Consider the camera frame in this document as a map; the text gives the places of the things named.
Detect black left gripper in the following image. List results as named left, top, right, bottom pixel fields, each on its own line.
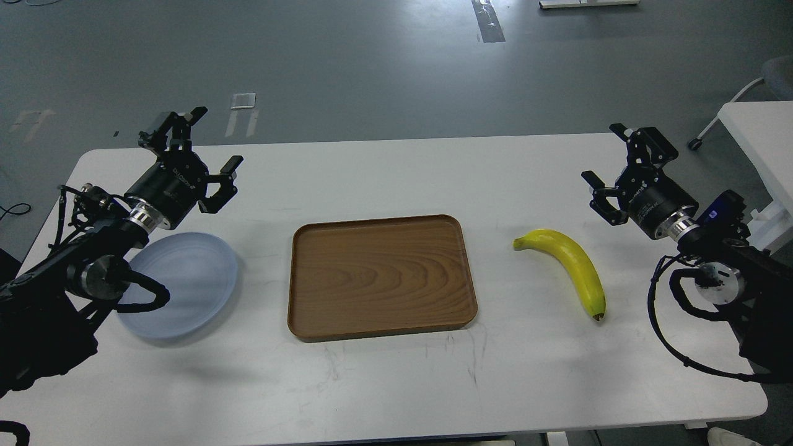
left=125, top=107, right=244, bottom=230

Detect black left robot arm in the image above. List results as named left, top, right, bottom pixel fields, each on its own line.
left=1, top=107, right=243, bottom=395

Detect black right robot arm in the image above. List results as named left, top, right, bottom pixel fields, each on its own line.
left=581, top=123, right=791, bottom=383

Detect grey office chair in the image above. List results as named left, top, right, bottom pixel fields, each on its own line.
left=687, top=56, right=793, bottom=151

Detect yellow banana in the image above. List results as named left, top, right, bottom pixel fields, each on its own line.
left=512, top=229, right=607, bottom=321

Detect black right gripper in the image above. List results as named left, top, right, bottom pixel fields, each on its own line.
left=581, top=123, right=699, bottom=240

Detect brown wooden tray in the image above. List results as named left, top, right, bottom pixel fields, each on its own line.
left=287, top=214, right=478, bottom=343

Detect light blue plate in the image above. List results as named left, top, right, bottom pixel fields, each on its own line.
left=118, top=232, right=238, bottom=341

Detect white table base far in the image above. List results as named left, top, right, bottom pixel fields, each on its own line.
left=538, top=0, right=642, bottom=9

